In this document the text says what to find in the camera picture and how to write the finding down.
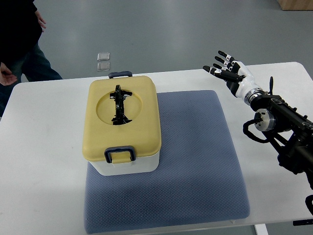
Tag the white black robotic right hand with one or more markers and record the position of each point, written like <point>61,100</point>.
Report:
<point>237,76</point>

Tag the yellow storage box lid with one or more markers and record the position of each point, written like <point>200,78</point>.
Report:
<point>122,120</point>

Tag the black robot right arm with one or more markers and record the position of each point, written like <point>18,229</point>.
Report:
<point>279,124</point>

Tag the white storage box base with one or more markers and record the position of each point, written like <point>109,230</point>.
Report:
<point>140,165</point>

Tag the wooden furniture corner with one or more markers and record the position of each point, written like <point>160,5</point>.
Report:
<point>296,5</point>

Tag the blue grey fabric cushion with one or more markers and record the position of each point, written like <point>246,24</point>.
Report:
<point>198,178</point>

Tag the person in dark clothes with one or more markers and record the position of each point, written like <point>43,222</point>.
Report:
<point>21,26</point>

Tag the black bracket at table edge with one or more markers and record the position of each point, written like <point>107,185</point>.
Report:
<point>303,222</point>

